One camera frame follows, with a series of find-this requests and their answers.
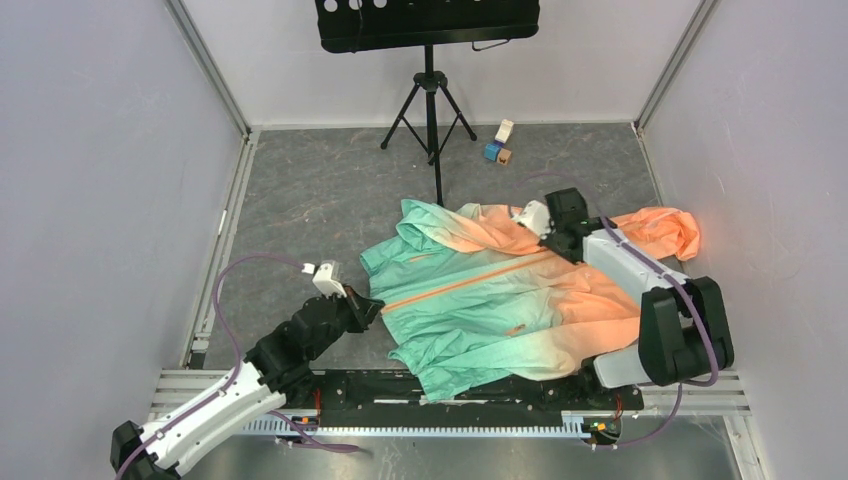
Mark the brown wooden toy cube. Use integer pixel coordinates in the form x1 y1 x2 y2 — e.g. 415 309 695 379
496 149 512 165

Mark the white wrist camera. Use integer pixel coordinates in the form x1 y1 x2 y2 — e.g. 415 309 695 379
511 200 552 240
301 260 347 298

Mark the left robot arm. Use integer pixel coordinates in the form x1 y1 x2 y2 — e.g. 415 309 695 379
110 286 385 479

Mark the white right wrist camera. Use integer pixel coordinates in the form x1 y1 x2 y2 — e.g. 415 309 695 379
511 200 552 240

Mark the grey slotted cable duct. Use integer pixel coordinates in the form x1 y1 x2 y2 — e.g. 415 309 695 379
237 414 590 440

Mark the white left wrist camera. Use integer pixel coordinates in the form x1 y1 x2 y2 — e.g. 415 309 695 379
301 260 347 298

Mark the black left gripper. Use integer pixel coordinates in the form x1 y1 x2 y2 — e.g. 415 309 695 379
307 282 383 360

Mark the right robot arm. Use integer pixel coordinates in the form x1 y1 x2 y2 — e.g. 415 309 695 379
516 188 734 408

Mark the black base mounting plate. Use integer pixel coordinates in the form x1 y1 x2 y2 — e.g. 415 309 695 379
284 369 645 428

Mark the green and orange jacket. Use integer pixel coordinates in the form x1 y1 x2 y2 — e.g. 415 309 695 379
359 198 702 403

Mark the blue toy cube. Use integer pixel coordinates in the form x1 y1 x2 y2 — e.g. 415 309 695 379
483 143 502 162

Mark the black music stand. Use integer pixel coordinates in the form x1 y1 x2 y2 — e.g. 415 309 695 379
314 0 541 206

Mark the white toy block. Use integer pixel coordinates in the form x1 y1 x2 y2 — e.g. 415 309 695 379
494 119 514 145

